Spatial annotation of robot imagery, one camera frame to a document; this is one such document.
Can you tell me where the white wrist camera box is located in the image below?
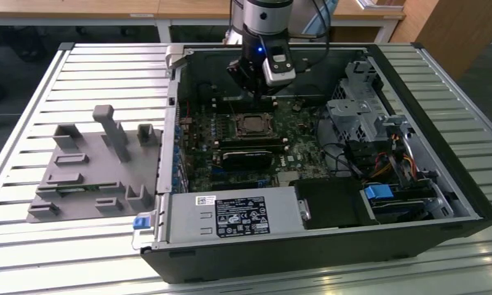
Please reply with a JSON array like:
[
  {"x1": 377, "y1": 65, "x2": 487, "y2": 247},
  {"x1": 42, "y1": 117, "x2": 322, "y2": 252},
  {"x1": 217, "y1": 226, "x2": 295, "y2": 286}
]
[{"x1": 262, "y1": 45, "x2": 298, "y2": 87}]

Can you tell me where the silver chipset heat sink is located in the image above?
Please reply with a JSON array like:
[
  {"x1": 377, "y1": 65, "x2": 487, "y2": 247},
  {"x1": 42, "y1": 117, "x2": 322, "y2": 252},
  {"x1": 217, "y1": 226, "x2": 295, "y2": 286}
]
[{"x1": 277, "y1": 171, "x2": 301, "y2": 187}]

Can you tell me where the black graphics card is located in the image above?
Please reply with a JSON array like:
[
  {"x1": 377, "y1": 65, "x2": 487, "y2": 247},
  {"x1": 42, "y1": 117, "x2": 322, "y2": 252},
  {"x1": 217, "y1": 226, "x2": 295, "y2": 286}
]
[{"x1": 221, "y1": 149, "x2": 274, "y2": 172}]

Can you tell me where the black CPU socket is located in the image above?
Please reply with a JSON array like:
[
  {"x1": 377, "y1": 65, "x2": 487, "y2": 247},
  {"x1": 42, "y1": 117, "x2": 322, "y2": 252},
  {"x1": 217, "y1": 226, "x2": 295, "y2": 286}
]
[{"x1": 233, "y1": 112, "x2": 279, "y2": 138}]

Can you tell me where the black open PC case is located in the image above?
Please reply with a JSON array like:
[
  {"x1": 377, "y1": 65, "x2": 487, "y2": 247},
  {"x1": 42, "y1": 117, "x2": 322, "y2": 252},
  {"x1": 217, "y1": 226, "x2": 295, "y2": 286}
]
[{"x1": 141, "y1": 42, "x2": 492, "y2": 284}]

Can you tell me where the wooden desk white frame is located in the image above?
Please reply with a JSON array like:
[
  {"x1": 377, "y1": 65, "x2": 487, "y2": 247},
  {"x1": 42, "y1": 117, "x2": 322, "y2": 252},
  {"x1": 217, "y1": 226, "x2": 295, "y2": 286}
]
[{"x1": 0, "y1": 0, "x2": 407, "y2": 44}]

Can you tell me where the black hard disk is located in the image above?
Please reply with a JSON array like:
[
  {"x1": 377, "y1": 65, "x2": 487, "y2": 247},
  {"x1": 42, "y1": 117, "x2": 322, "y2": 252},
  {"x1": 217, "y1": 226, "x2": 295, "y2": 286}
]
[{"x1": 369, "y1": 198, "x2": 434, "y2": 224}]

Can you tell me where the black installed RAM stick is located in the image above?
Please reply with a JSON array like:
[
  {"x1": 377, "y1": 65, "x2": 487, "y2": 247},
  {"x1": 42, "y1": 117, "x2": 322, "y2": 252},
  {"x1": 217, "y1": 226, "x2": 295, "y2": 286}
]
[{"x1": 219, "y1": 136, "x2": 287, "y2": 151}]

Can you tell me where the grey plastic parts rack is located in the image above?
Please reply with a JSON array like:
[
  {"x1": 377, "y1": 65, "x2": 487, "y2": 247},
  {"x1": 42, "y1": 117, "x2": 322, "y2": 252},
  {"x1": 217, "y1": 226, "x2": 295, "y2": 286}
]
[{"x1": 27, "y1": 104, "x2": 166, "y2": 224}]

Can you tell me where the silver metal drive cage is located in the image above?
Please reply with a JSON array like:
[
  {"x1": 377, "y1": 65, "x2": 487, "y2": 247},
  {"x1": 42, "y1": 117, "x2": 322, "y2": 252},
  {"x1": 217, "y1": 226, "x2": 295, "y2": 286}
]
[{"x1": 326, "y1": 61, "x2": 390, "y2": 144}]

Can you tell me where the blue disk carrier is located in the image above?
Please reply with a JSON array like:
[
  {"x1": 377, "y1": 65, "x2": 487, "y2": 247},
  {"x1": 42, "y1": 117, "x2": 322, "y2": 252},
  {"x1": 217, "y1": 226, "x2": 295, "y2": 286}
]
[{"x1": 363, "y1": 183, "x2": 395, "y2": 203}]

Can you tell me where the green RAM stick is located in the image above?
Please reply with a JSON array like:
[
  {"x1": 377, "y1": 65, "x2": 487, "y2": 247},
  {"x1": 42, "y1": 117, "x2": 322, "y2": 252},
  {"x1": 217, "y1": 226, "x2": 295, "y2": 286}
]
[{"x1": 56, "y1": 183, "x2": 121, "y2": 194}]

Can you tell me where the green motherboard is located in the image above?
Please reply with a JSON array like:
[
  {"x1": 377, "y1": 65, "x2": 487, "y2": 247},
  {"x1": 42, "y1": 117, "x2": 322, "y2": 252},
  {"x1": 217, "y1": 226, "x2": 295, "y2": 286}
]
[{"x1": 177, "y1": 98, "x2": 346, "y2": 193}]

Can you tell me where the grey case handle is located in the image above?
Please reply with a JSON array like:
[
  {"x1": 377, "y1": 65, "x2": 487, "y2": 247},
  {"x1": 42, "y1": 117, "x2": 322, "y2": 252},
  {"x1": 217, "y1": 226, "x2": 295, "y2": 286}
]
[{"x1": 166, "y1": 45, "x2": 190, "y2": 70}]

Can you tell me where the black plastic bay shroud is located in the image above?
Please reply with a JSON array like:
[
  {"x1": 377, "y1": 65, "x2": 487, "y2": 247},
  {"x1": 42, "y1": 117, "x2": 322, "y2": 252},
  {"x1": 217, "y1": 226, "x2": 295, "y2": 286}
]
[{"x1": 291, "y1": 178, "x2": 381, "y2": 230}]

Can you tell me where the silver power supply unit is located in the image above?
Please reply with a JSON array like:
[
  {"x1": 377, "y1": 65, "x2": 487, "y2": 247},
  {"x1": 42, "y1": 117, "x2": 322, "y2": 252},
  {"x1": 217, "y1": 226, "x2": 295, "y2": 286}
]
[{"x1": 163, "y1": 187, "x2": 309, "y2": 245}]

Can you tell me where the yellow orange wire bundle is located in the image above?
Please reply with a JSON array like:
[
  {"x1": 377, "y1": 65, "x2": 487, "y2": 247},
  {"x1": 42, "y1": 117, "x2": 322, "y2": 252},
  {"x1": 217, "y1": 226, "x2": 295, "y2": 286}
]
[{"x1": 369, "y1": 152, "x2": 419, "y2": 179}]

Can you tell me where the black wire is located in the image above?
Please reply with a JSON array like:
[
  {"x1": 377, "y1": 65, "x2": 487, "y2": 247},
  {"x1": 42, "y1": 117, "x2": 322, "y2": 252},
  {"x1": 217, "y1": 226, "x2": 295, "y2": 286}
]
[{"x1": 318, "y1": 143, "x2": 365, "y2": 181}]

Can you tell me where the wooden cabinet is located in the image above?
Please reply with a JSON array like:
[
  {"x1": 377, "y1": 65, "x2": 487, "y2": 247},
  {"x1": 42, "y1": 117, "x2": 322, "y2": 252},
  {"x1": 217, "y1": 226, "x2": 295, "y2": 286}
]
[{"x1": 390, "y1": 0, "x2": 492, "y2": 81}]

